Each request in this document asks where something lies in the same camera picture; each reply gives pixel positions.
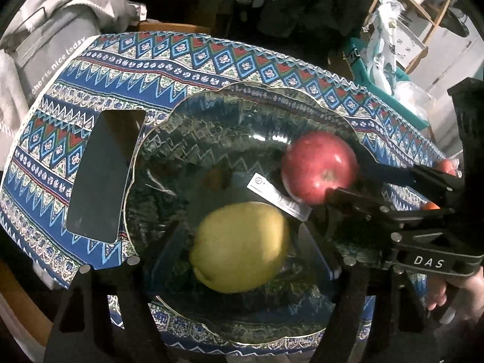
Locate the yellow green apple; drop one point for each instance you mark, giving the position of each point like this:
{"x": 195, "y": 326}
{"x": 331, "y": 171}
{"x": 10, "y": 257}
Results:
{"x": 238, "y": 245}

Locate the grey hooded sweatshirt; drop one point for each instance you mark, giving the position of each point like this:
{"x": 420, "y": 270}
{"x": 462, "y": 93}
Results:
{"x": 64, "y": 26}

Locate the clear glass scalloped plate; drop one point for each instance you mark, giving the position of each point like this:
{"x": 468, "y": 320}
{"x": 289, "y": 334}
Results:
{"x": 211, "y": 140}

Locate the teal cardboard box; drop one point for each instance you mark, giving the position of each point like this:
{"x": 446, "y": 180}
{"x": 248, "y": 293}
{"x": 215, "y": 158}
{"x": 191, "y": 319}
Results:
{"x": 359, "y": 64}

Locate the orange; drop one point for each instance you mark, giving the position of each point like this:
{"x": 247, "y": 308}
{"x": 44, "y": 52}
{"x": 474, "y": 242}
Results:
{"x": 431, "y": 206}
{"x": 446, "y": 166}

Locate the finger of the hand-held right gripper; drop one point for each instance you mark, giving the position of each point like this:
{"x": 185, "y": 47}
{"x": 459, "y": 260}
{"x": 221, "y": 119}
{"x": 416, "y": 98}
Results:
{"x": 363, "y": 208}
{"x": 397, "y": 176}

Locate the blue patterned tablecloth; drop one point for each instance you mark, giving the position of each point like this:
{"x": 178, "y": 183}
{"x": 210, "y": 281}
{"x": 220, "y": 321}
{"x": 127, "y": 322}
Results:
{"x": 113, "y": 72}

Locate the wooden shelf rack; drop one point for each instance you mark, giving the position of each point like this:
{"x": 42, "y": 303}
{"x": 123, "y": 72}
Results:
{"x": 423, "y": 11}

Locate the white paper label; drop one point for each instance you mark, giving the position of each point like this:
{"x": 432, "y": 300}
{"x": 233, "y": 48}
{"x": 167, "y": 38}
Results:
{"x": 281, "y": 198}

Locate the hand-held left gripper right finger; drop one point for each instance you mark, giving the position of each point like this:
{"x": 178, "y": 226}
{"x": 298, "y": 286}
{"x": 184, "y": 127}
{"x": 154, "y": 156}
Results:
{"x": 315, "y": 242}

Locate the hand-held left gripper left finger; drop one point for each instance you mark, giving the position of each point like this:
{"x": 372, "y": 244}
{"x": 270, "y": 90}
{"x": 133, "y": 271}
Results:
{"x": 166, "y": 244}

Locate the white printed rice bag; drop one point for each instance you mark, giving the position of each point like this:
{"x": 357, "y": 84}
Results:
{"x": 385, "y": 37}

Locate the dark hanging jacket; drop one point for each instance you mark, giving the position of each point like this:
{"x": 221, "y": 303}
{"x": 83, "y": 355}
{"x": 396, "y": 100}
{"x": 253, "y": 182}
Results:
{"x": 310, "y": 3}

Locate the red apple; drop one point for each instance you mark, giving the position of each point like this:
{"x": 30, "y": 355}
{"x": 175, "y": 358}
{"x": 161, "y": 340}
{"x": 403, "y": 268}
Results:
{"x": 317, "y": 162}

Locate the black flat rectangular device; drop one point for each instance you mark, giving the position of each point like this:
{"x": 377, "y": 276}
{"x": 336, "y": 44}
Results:
{"x": 102, "y": 174}

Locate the clear plastic bag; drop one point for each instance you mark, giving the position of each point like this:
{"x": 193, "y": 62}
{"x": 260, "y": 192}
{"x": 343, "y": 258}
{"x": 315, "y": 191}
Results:
{"x": 412, "y": 98}

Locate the person's right hand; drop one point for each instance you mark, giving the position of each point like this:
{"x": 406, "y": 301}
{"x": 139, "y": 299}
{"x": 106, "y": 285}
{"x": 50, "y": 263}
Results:
{"x": 472, "y": 295}

